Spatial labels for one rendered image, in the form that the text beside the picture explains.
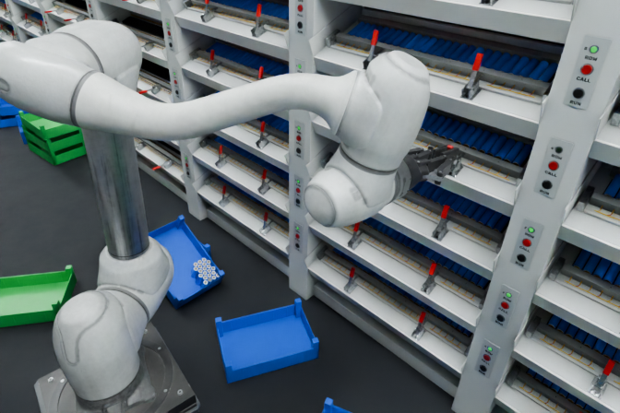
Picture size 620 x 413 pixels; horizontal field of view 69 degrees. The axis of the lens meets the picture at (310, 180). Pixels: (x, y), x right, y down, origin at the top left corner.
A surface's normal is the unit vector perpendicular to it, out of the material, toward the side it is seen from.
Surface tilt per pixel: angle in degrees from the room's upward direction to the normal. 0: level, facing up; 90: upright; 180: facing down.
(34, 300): 0
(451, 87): 22
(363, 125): 91
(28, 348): 0
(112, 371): 87
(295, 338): 0
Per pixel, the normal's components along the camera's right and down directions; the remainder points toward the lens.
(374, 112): -0.30, 0.34
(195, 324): 0.02, -0.86
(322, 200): -0.65, 0.18
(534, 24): -0.66, 0.65
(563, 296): -0.24, -0.66
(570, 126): -0.70, 0.36
